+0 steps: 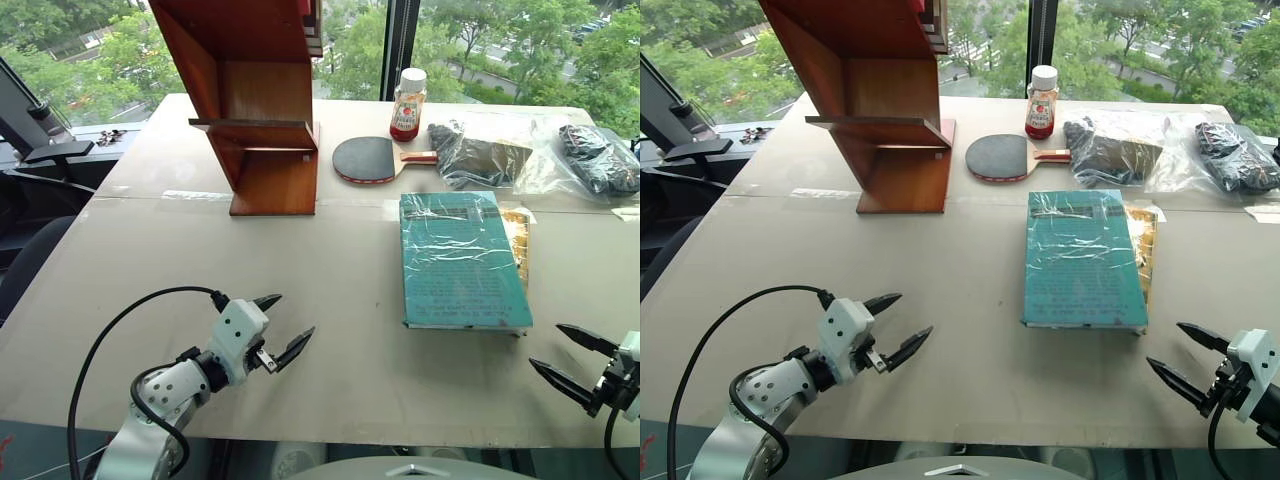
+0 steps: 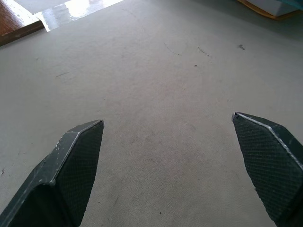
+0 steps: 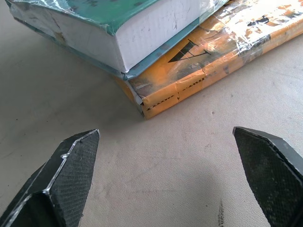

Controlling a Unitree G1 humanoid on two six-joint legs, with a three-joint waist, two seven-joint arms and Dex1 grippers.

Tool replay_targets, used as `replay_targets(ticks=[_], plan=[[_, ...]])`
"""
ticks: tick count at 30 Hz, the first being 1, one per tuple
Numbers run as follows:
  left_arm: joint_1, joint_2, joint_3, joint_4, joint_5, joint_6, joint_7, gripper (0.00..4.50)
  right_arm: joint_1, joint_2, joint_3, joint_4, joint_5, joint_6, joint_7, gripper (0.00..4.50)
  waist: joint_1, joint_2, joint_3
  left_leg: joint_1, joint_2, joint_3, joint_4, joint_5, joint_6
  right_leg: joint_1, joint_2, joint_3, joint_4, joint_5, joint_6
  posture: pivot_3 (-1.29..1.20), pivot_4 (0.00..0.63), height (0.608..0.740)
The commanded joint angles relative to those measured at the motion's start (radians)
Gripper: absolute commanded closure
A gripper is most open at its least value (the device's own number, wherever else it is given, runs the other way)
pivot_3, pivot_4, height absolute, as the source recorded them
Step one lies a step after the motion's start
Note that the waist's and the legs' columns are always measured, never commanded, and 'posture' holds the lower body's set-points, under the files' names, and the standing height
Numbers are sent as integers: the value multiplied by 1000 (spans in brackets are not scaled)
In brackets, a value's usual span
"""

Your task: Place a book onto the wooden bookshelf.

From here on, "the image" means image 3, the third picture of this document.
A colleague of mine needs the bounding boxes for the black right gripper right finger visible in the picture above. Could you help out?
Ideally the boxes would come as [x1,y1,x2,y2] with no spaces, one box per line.
[232,126,303,227]

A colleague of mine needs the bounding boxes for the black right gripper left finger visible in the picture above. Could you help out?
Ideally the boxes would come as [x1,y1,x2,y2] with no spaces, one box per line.
[0,129,100,227]

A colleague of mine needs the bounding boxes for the orange taped paperback book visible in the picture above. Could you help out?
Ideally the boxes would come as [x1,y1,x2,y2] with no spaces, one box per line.
[113,0,303,120]

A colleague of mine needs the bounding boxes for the thick green hardcover book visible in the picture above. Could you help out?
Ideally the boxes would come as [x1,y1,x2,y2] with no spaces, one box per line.
[4,0,231,81]

